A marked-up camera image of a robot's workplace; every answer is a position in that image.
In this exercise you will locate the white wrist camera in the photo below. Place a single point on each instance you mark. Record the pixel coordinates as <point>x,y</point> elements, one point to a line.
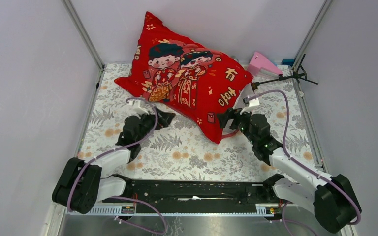
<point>250,104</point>
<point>138,107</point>

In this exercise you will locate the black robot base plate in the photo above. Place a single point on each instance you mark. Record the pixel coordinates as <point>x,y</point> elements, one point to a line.
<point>169,192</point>

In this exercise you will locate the pink wedge block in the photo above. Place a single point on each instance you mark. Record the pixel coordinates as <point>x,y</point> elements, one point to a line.
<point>259,64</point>

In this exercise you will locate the left aluminium frame post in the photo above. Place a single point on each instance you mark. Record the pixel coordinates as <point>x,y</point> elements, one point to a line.
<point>83,33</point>

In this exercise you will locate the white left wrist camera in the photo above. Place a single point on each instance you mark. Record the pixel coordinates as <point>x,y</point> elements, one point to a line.
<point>138,107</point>

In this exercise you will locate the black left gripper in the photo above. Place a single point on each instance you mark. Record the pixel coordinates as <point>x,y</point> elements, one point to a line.
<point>164,119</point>

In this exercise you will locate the floral fern print sheet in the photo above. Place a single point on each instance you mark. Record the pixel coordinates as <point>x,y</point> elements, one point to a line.
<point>181,151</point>

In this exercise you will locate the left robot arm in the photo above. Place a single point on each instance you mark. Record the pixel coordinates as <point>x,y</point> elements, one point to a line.
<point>85,182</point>

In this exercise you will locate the aluminium frame post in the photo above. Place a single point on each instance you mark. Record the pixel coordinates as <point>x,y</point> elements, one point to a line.
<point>319,18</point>
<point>83,33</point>

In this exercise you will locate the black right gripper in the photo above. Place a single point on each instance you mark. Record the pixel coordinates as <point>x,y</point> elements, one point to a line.
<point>233,114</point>

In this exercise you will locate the slotted aluminium rail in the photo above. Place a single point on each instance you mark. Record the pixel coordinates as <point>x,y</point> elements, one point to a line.
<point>183,209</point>

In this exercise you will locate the white pillow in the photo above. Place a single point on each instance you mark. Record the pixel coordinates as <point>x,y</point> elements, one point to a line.
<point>239,103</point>

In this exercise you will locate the black tripod stand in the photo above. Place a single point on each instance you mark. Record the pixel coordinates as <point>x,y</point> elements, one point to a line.
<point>298,74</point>

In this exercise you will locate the right aluminium frame post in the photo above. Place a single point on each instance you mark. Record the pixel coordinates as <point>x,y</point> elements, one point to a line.
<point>319,18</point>

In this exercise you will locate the blue block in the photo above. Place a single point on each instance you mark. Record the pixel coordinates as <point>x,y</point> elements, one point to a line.
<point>289,62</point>

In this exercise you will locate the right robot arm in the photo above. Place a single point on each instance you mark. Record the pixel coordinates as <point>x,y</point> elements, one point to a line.
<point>331,199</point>

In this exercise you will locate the red cartoon print pillowcase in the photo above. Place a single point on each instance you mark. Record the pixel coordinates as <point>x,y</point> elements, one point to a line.
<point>195,81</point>

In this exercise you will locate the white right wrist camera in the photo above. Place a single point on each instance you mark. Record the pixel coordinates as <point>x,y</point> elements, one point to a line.
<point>250,104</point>

